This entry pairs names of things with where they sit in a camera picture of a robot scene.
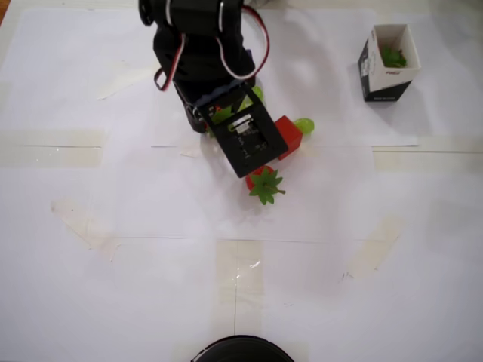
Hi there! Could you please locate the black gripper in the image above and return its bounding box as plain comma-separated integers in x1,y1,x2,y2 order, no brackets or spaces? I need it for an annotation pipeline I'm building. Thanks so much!
152,26,257,136

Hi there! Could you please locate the white red servo cable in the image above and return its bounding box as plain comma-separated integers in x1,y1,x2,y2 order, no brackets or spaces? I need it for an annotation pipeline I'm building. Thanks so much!
152,32,188,93
215,3,272,81

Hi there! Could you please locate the black round dome object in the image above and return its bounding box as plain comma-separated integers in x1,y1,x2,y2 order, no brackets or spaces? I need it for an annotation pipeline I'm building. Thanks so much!
191,334,294,362

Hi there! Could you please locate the white and black carton box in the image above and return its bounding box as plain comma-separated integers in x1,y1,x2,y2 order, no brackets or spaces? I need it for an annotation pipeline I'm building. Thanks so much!
357,23,422,109

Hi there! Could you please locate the red wooden cube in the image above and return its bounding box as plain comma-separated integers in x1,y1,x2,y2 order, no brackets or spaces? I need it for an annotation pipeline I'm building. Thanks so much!
274,115,304,162

